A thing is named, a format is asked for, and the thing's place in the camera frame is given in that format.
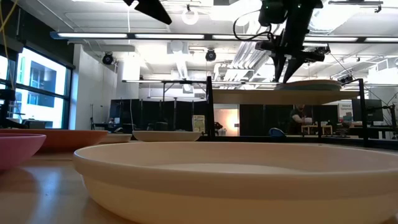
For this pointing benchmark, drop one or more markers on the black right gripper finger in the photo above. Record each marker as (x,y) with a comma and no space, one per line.
(293,67)
(279,67)

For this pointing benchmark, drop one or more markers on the orange plate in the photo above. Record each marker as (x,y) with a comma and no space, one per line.
(74,138)

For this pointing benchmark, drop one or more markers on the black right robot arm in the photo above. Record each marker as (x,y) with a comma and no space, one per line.
(306,6)

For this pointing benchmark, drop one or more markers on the overhead LED light bar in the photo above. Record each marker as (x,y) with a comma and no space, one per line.
(168,36)

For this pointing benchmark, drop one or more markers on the black ceiling spotlight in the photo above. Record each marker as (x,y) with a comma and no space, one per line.
(108,58)
(210,55)
(323,51)
(345,79)

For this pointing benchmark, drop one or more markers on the person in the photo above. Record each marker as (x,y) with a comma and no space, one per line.
(297,119)

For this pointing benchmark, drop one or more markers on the wooden crate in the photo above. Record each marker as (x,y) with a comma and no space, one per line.
(311,127)

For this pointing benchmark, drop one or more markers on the blue rounded object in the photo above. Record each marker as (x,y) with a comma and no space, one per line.
(276,132)

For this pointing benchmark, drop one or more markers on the white green sign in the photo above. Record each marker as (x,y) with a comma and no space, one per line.
(345,112)

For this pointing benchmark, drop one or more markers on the black desktop device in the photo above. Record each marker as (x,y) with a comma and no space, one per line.
(218,126)

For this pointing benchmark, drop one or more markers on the black monitor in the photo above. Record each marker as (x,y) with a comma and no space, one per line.
(367,110)

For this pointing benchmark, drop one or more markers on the yellow printed box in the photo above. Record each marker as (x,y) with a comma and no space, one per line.
(198,123)

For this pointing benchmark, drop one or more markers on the large window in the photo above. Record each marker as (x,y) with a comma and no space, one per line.
(40,77)

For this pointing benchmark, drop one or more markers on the dark background cabinet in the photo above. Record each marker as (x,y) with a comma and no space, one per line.
(34,124)

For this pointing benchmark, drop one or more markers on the black equipment stand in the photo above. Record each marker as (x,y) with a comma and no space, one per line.
(6,105)

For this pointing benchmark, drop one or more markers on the pink plate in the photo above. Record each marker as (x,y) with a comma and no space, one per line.
(18,151)

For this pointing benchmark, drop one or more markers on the wooden shelf with black frame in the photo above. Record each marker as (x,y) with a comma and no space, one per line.
(280,97)

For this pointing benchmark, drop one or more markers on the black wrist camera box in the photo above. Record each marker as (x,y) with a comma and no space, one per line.
(273,12)

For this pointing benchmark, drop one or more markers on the black partition wall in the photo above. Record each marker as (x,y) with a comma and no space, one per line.
(149,113)
(264,118)

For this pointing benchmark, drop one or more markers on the black background frame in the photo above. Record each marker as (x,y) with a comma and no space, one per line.
(174,81)

